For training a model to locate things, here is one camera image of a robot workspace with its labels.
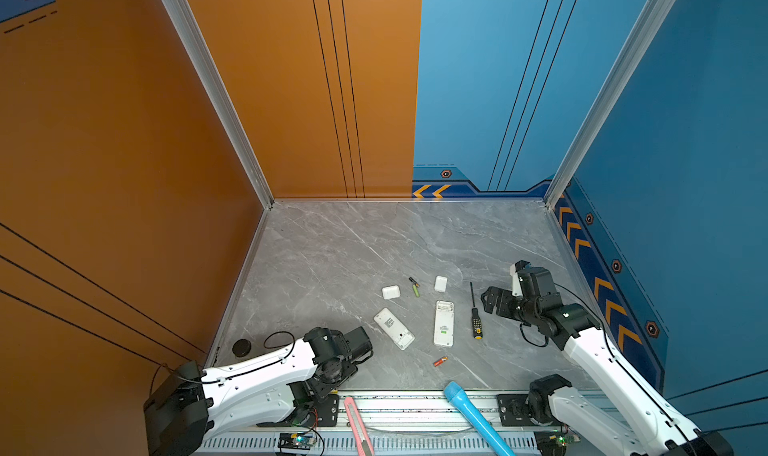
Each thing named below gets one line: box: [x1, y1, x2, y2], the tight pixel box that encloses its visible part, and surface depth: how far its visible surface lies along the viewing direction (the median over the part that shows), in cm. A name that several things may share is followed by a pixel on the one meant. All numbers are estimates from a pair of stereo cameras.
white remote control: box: [373, 307, 416, 351], surface depth 88 cm
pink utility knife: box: [344, 396, 375, 456], surface depth 72 cm
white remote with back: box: [434, 300, 455, 347], surface depth 88 cm
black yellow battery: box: [470, 281, 483, 340], surface depth 88 cm
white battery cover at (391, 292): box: [382, 285, 401, 299], surface depth 96 cm
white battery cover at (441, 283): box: [434, 275, 448, 293], surface depth 99 cm
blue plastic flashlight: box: [444, 381, 516, 456], surface depth 72 cm
